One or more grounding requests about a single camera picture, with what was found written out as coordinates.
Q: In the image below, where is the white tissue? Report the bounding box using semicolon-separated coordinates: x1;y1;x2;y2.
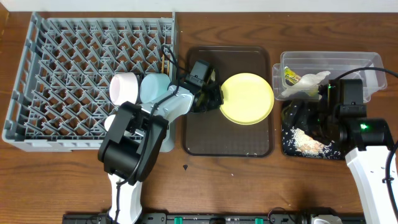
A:
281;71;331;97

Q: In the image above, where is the yellow round plate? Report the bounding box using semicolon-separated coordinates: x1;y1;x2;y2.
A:
220;73;274;125

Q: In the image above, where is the green yellow wrapper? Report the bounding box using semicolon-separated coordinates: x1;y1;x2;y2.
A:
284;67;302;86

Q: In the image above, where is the light blue bowl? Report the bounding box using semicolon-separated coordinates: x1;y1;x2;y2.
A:
139;73;170;103

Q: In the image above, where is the white pink shallow bowl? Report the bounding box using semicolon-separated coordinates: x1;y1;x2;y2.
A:
109;73;139;106

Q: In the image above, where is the white cup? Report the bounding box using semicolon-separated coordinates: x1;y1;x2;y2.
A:
104;114;116;131

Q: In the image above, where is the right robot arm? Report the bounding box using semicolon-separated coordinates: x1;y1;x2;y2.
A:
281;71;397;223

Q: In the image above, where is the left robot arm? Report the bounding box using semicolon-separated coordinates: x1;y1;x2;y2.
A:
98;60;223;223

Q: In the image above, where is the spilled rice food waste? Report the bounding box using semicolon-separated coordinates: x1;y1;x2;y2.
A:
281;126;343;160

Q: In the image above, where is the clear plastic waste bin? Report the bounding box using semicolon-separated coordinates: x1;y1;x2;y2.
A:
272;51;384;101

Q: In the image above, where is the grey plastic dishwasher rack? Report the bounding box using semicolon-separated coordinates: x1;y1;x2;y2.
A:
2;12;178;152

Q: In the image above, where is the black rectangular tray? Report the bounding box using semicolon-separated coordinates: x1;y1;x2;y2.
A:
281;100;345;160

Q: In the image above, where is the dark brown serving tray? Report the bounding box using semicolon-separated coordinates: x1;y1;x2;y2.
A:
182;46;274;157

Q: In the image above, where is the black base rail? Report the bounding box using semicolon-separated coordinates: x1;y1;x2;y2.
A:
62;207;361;224

